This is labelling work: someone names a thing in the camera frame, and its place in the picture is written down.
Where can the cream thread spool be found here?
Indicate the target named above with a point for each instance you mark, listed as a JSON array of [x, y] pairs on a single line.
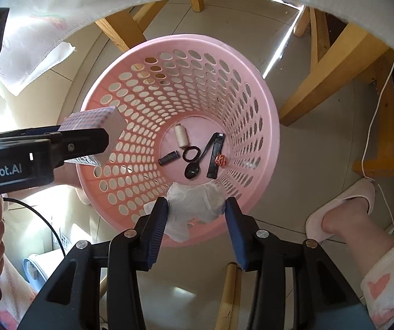
[[181, 135]]

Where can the white tissue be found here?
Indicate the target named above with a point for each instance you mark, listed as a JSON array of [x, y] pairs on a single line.
[[197, 202]]

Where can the wooden stick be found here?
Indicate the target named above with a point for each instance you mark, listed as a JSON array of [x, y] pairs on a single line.
[[225, 299]]

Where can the black thread spool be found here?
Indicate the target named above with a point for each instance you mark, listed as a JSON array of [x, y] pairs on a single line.
[[169, 158]]

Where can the pink checked tissue pack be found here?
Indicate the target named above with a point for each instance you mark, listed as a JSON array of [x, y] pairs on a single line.
[[90, 118]]

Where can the wooden table frame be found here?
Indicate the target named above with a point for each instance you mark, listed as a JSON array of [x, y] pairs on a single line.
[[320, 86]]

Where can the light blue plastic item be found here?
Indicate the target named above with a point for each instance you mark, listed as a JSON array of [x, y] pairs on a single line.
[[35, 268]]

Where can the pink slipper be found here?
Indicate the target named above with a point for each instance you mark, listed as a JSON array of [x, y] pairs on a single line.
[[348, 196]]

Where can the white power strip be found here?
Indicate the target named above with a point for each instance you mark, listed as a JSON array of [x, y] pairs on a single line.
[[68, 237]]

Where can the person's fluffy pink pajamas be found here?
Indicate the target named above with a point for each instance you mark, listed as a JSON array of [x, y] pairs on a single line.
[[392, 282]]

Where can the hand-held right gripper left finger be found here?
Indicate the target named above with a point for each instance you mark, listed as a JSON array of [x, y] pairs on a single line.
[[159, 228]]

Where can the black spoon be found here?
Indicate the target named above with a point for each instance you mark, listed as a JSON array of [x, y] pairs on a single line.
[[192, 172]]

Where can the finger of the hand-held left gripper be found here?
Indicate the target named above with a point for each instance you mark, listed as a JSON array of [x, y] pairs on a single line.
[[80, 142], [38, 130]]

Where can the pink perforated plastic basket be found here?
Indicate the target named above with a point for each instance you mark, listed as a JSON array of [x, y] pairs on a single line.
[[238, 86]]

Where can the person's leg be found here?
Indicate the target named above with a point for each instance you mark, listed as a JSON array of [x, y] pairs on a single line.
[[358, 223]]

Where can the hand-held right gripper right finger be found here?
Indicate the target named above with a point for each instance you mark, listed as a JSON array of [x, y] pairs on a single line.
[[235, 228]]

